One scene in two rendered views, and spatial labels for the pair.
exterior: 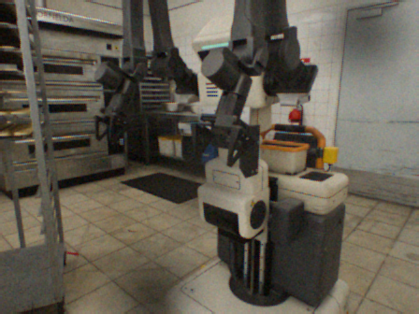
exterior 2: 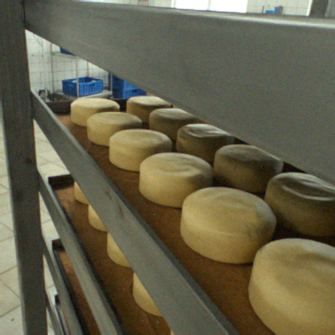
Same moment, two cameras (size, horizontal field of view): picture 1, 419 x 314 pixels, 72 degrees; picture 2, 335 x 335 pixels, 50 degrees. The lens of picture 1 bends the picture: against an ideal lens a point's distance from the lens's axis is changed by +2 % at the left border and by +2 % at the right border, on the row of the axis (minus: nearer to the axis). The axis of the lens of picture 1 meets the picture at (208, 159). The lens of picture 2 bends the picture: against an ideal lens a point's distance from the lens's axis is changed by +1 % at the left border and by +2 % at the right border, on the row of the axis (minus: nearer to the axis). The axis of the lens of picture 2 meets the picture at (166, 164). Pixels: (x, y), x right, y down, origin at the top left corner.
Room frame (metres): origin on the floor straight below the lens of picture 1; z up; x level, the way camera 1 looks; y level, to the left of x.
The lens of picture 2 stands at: (1.66, 0.89, 1.52)
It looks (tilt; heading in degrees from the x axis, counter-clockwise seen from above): 23 degrees down; 175
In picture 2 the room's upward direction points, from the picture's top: 5 degrees clockwise
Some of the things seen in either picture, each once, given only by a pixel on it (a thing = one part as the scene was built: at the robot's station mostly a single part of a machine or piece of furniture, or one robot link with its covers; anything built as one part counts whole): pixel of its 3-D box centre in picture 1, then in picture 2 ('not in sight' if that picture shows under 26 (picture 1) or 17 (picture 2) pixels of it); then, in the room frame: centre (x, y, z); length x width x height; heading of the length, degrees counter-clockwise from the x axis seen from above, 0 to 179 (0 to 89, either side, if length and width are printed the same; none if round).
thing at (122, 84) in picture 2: not in sight; (128, 81); (-4.93, 0.64, 0.30); 0.60 x 0.40 x 0.20; 138
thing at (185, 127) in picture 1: (220, 138); not in sight; (0.95, -0.04, 0.99); 0.28 x 0.16 x 0.22; 48
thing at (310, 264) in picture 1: (272, 216); not in sight; (1.23, -0.30, 0.59); 0.55 x 0.34 x 0.83; 48
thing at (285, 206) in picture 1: (252, 219); not in sight; (1.00, -0.17, 0.68); 0.28 x 0.27 x 0.25; 48
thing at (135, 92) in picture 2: not in sight; (127, 91); (-4.93, 0.64, 0.10); 0.60 x 0.40 x 0.20; 135
